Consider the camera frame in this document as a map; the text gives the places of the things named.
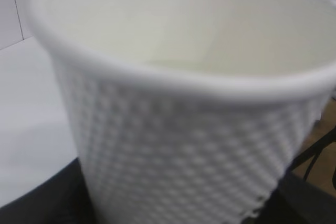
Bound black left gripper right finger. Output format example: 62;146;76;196
254;172;335;223

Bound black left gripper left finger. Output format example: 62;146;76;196
1;158;97;224

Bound white paper cup green logo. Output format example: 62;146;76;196
28;0;335;223

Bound dark cables beside table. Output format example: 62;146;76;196
290;119;336;183

